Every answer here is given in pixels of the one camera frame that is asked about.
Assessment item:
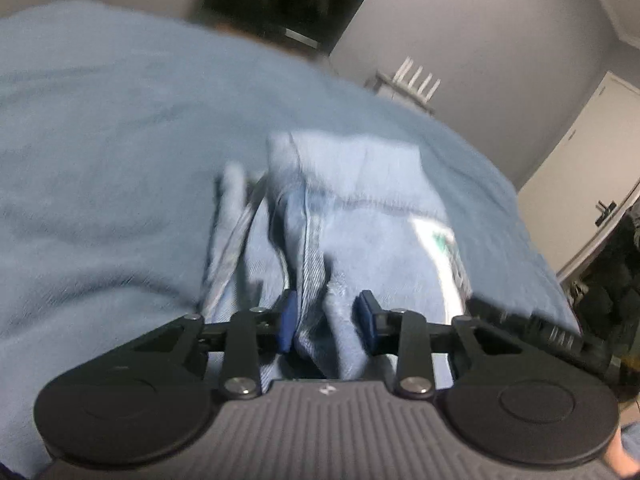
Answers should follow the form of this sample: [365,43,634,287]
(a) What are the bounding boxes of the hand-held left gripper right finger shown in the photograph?
[353,289,523,403]

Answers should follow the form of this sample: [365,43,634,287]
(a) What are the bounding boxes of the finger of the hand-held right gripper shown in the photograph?
[467,296,535,348]

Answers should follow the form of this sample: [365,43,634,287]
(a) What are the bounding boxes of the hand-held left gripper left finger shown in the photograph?
[127,289,301,402]

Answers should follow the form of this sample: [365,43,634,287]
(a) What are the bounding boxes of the light blue denim jeans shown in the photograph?
[200,130,473,381]

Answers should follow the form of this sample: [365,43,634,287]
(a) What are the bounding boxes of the dark clutter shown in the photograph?
[570,207,640,403]

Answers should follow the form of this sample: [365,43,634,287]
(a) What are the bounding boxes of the person's leg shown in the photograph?
[604,421,640,479]

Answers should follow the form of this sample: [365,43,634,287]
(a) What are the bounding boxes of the white door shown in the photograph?
[516,71,640,283]

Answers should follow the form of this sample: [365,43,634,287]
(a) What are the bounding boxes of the small grey shelf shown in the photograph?
[366,71,437,117]

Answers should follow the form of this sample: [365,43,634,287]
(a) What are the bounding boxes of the blue bed blanket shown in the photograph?
[0,0,583,478]

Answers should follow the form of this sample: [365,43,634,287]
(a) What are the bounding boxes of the white router with antennas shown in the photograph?
[394,56,442,102]

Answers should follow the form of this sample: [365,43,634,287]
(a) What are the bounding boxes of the black door handle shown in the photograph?
[594,200,619,227]

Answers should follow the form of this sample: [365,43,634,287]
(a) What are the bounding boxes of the black wall television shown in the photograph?
[201,0,372,56]

